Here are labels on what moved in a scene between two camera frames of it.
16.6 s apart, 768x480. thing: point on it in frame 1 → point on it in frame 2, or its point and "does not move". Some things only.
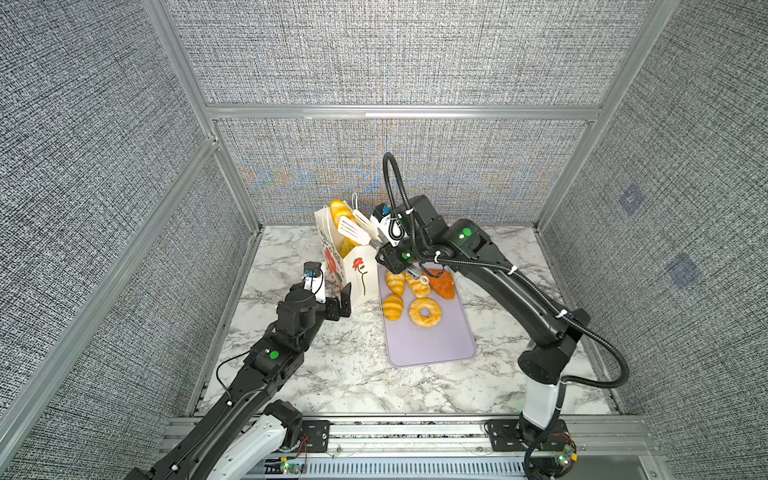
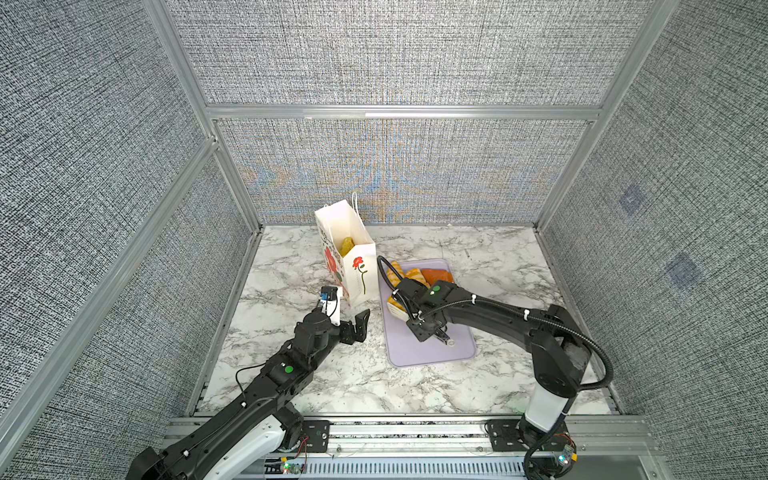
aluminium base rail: (432, 448) does not move
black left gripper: (334, 312) → (361, 327)
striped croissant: (396, 282) does not move
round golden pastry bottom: (346, 245) does not move
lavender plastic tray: (451, 340) does not move
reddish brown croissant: (443, 285) does not move
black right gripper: (390, 260) → (418, 334)
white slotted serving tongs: (361, 228) → (398, 312)
